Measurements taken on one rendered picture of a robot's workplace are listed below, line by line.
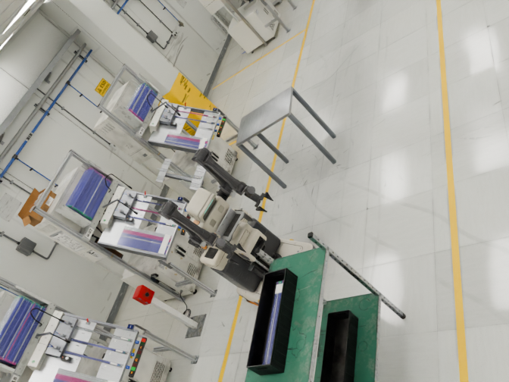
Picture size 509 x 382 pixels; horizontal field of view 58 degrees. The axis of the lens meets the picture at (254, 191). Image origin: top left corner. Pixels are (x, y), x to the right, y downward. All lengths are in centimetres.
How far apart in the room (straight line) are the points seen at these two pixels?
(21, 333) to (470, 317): 342
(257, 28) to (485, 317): 649
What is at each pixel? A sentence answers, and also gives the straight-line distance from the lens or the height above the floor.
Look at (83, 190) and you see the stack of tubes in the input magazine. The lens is 493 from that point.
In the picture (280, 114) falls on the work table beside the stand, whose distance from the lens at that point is 458.
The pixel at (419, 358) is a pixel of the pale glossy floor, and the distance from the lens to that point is 334.
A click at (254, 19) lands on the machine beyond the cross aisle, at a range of 846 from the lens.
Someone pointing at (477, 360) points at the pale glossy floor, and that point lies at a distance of 319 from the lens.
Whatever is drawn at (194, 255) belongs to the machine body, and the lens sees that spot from 534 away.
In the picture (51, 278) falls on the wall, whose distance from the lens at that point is 625.
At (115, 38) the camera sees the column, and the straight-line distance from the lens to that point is 752.
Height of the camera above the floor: 279
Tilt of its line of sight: 30 degrees down
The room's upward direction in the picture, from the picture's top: 49 degrees counter-clockwise
